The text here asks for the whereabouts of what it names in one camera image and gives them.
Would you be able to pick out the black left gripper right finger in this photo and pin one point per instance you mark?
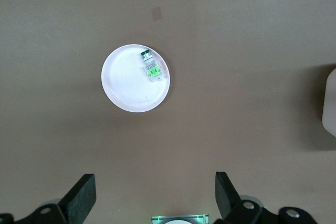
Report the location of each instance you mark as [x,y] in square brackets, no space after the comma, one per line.
[224,195]

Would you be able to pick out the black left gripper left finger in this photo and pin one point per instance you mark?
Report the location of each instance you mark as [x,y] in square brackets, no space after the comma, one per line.
[81,197]

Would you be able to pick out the white lidded storage box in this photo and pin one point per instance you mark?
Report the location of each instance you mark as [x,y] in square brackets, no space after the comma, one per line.
[330,103]

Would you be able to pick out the pale pink round plate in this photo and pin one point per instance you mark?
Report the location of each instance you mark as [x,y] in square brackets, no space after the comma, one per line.
[126,87]

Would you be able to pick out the clear tape patch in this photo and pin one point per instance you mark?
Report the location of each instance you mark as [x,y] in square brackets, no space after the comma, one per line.
[157,14]

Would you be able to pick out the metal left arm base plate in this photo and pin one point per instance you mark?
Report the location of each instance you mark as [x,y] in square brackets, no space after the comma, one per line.
[157,220]

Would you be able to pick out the green push-button switch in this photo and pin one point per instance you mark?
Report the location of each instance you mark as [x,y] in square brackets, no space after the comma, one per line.
[152,71]

